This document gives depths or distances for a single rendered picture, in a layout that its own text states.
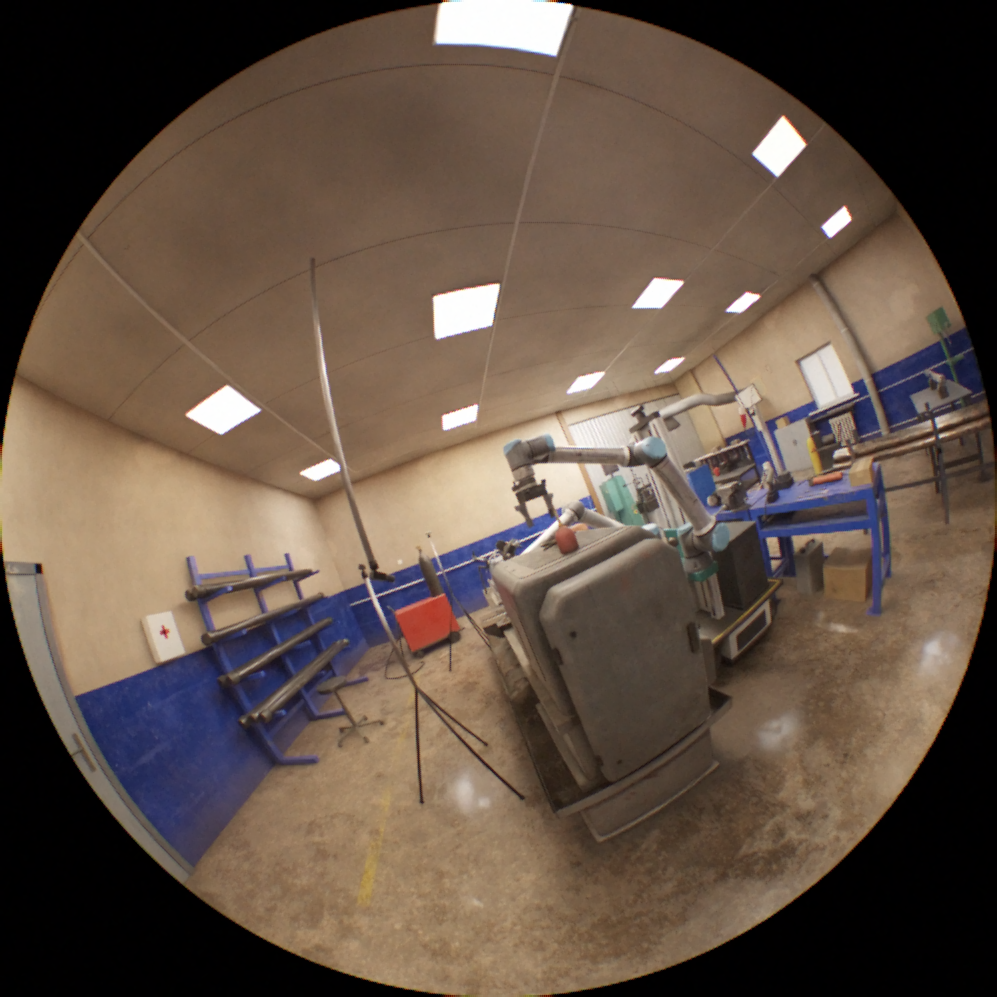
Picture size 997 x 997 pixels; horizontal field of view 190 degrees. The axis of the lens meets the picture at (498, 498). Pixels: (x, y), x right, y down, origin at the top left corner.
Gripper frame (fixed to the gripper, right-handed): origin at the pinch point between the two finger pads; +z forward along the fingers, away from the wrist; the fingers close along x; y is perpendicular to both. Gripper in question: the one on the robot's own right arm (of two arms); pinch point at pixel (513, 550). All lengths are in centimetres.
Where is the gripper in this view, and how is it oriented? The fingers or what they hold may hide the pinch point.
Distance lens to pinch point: 172.5
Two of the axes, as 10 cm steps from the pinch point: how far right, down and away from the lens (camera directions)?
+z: 1.3, -1.4, -9.8
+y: 8.8, 4.7, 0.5
